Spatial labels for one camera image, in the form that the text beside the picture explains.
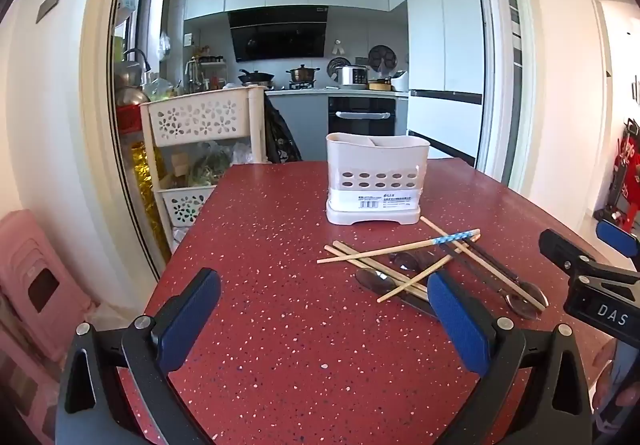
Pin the green plastic container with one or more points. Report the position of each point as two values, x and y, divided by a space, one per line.
118 49

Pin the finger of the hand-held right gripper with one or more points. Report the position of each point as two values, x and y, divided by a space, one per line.
617 235
562 247

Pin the gas stove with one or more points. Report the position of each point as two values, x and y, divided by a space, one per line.
301 85

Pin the steel stockpot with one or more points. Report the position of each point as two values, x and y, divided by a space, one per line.
129 72

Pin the white refrigerator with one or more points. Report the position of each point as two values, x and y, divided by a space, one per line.
440 50

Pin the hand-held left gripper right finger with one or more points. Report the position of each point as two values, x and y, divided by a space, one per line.
457 320

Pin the round dark multi-hole pan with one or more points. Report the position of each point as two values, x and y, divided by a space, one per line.
382 56

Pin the steel kitchen faucet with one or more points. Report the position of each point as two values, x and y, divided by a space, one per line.
145 62

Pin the black range hood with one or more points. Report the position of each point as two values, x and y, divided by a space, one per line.
277 37

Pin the plain wooden chopstick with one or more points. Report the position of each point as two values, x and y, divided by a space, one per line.
500 277
360 259
350 261

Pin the gold tinsel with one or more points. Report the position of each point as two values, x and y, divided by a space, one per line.
145 175

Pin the round grey trivet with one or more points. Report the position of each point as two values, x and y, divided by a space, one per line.
336 64

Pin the white spice rack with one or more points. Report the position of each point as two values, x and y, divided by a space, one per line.
207 60

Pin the person's right hand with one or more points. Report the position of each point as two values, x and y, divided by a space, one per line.
606 375

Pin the white plastic bag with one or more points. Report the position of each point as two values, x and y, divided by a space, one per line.
233 86

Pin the white countertop appliance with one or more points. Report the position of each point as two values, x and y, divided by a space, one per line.
399 82

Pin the brown cooking pot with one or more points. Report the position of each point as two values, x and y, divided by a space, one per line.
302 74

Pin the steel bowl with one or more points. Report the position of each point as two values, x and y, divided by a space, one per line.
131 97

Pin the steel rice cooker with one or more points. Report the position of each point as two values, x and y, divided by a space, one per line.
352 76

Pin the black wok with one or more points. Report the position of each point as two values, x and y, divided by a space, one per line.
256 76

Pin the blue patterned chopstick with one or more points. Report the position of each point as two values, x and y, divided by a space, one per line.
450 239

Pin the round bamboo board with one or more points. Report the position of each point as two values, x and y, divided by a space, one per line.
379 86

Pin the grey kitchen base cabinet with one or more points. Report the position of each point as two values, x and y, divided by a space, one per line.
300 125

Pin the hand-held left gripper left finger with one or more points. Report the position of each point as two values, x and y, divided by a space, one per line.
192 320

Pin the red printed bag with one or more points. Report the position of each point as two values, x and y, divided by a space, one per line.
631 165

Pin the steel spoon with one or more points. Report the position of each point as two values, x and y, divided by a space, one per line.
525 302
407 262
372 280

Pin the white wall ornament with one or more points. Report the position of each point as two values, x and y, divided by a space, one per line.
338 47

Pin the black printed bag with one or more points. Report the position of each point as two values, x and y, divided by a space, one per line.
280 140

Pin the green leafy vegetables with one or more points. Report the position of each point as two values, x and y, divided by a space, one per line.
207 165

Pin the white floral storage cart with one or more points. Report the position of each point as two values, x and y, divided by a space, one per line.
192 117

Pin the grey wall plate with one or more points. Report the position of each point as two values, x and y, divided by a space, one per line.
50 3

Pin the white plastic utensil holder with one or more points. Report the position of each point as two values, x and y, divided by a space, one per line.
372 205

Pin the black built-in oven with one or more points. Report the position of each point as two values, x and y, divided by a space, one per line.
360 125

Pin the red plastic basket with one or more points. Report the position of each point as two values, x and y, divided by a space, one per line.
129 119

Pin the pink plastic stool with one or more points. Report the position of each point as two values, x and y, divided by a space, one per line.
30 250

